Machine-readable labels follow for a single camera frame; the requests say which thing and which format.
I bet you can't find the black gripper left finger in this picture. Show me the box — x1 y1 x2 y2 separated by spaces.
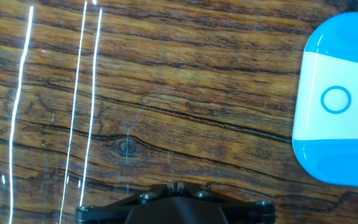
75 181 177 224

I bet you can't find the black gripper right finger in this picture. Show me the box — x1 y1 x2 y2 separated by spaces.
176 181 277 224

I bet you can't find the blue and white desk lamp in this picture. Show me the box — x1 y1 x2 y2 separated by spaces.
291 11 358 190

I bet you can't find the wood grain table mat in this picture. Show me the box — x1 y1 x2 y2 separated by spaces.
0 0 358 224

